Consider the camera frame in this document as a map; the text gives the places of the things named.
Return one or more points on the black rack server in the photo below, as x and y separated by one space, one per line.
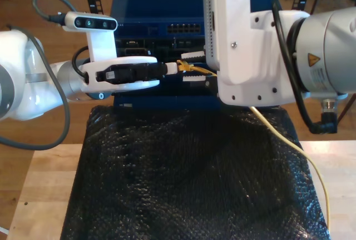
167 45

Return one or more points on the blue rack base plate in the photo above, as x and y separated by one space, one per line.
167 102

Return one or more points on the blue network switch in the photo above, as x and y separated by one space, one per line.
153 0

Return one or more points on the black bubble mat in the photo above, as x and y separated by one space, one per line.
167 195

